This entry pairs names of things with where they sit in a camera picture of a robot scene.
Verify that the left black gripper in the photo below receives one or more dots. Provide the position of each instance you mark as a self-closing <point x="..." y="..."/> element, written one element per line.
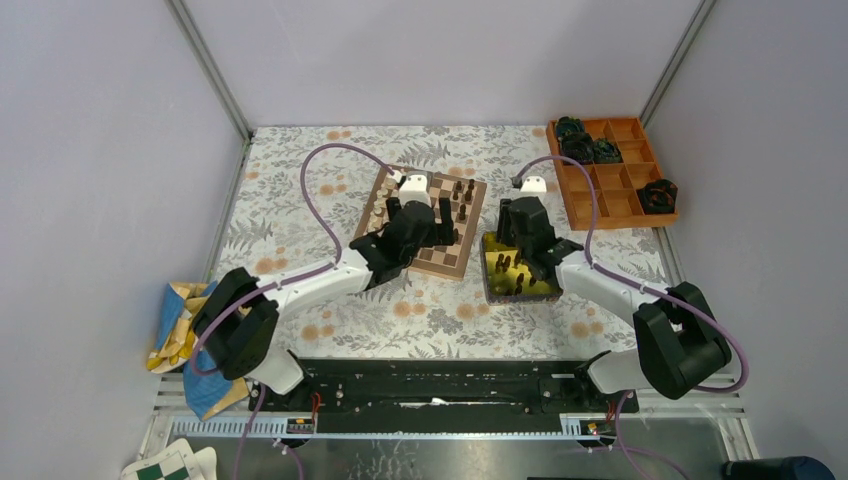
<point x="446" y="222"/>

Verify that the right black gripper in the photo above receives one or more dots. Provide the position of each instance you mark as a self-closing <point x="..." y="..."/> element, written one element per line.
<point x="503" y="223"/>

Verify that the yellow tin box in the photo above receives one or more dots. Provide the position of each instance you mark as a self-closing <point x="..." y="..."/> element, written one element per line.
<point x="507" y="280"/>

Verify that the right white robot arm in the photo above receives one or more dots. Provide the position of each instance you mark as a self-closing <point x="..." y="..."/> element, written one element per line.
<point x="678" y="345"/>

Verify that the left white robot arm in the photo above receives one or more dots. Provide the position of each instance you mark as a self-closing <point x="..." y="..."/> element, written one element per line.
<point x="236" y="325"/>

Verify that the wooden chess board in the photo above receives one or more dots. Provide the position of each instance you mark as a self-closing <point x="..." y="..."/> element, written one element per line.
<point x="457" y="205"/>

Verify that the green checkered paper board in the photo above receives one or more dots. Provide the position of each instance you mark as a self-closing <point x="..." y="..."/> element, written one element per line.
<point x="176" y="462"/>

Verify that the floral table cloth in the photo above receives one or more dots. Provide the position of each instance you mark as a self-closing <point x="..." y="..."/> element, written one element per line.
<point x="303" y="191"/>

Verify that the black part in tray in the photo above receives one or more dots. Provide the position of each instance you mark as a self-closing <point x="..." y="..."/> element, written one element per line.
<point x="575" y="141"/>

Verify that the orange compartment tray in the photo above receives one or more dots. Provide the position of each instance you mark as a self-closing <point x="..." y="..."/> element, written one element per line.
<point x="612" y="187"/>

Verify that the black part on tray edge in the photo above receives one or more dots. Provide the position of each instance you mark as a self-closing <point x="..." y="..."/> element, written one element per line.
<point x="658" y="197"/>

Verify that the blue yellow cloth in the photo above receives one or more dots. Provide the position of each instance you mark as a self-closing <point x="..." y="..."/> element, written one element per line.
<point x="206" y="396"/>

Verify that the black cylinder object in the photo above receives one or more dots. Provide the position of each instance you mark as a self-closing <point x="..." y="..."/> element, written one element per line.
<point x="784" y="468"/>

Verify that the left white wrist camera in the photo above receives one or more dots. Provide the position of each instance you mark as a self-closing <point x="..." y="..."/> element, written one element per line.
<point x="415" y="188"/>

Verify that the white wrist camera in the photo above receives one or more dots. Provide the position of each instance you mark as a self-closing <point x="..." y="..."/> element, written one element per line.
<point x="415" y="188"/>
<point x="533" y="185"/>

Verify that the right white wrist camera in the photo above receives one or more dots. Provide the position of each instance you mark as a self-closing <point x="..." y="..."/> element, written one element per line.
<point x="533" y="185"/>

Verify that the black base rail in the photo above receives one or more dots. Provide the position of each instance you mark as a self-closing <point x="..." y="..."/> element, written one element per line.
<point x="348" y="396"/>

